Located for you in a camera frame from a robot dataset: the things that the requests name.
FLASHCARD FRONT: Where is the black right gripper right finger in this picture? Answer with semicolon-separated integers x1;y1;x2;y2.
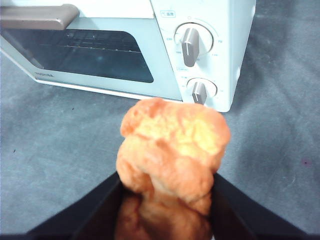
211;172;311;240

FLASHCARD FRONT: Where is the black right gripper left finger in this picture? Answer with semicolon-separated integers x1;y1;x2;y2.
27;172;124;240

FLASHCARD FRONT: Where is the golden twisted bread loaf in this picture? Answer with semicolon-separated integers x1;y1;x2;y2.
116;97;231;240

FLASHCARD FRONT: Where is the oven timer knob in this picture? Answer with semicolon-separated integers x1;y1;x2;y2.
186;77;218;105

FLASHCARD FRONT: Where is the white Toshiba toaster oven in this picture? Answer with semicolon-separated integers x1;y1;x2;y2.
0;0;258;113

